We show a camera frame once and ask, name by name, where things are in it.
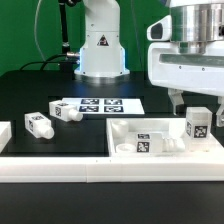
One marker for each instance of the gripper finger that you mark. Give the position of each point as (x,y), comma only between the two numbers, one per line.
(220,112)
(177,101)

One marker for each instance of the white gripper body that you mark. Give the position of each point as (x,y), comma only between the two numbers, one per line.
(195,73)

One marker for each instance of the white square tabletop part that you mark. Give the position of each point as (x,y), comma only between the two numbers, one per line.
(122,137)

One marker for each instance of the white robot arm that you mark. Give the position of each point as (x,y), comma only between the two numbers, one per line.
(186,51)

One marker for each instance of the white sheet with markers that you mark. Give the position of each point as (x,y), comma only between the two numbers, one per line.
(106,105)

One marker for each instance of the white U-shaped fence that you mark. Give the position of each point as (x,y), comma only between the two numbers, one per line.
(208,166)

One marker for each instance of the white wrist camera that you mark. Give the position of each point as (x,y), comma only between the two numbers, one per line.
(161,30)

